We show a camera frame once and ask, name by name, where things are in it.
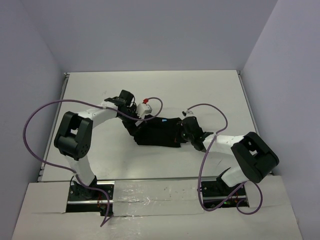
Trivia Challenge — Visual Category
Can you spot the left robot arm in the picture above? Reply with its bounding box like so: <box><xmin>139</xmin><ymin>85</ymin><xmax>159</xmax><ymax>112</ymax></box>
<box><xmin>54</xmin><ymin>90</ymin><xmax>138</xmax><ymax>199</ymax></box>

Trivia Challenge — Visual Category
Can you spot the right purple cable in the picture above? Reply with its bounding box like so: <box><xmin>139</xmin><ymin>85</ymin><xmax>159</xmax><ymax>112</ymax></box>
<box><xmin>183</xmin><ymin>103</ymin><xmax>263</xmax><ymax>215</ymax></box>

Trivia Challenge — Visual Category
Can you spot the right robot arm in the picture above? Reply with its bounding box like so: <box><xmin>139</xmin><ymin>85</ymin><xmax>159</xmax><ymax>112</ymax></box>
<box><xmin>181</xmin><ymin>111</ymin><xmax>280</xmax><ymax>196</ymax></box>

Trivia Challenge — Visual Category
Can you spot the purple cable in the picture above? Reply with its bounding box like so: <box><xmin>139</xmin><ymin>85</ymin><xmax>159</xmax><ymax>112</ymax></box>
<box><xmin>183</xmin><ymin>103</ymin><xmax>263</xmax><ymax>215</ymax></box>
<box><xmin>22</xmin><ymin>96</ymin><xmax>165</xmax><ymax>228</ymax></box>

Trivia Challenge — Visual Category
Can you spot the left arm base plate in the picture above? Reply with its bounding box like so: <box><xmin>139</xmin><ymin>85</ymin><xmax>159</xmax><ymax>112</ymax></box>
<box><xmin>65</xmin><ymin>184</ymin><xmax>114</xmax><ymax>217</ymax></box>

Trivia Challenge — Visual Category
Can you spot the aluminium table rail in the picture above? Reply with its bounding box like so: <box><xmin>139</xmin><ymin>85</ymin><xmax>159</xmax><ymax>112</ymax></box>
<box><xmin>36</xmin><ymin>73</ymin><xmax>70</xmax><ymax>183</ymax></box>

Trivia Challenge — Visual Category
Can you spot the black t shirt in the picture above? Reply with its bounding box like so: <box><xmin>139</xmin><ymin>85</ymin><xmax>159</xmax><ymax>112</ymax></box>
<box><xmin>133</xmin><ymin>117</ymin><xmax>187</xmax><ymax>148</ymax></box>

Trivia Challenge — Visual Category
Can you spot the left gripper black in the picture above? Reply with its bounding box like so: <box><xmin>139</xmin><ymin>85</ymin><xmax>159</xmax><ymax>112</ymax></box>
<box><xmin>118</xmin><ymin>104</ymin><xmax>147</xmax><ymax>137</ymax></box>

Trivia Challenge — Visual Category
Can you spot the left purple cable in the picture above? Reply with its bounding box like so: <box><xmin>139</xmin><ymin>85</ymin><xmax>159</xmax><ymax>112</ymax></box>
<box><xmin>22</xmin><ymin>96</ymin><xmax>165</xmax><ymax>228</ymax></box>

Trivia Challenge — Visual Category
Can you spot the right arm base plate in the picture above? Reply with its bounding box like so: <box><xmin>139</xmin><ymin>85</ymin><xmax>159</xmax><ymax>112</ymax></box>
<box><xmin>200</xmin><ymin>180</ymin><xmax>248</xmax><ymax>209</ymax></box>

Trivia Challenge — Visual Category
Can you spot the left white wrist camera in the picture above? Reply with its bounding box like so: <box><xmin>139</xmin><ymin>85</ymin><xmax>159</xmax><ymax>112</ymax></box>
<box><xmin>135</xmin><ymin>98</ymin><xmax>153</xmax><ymax>119</ymax></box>

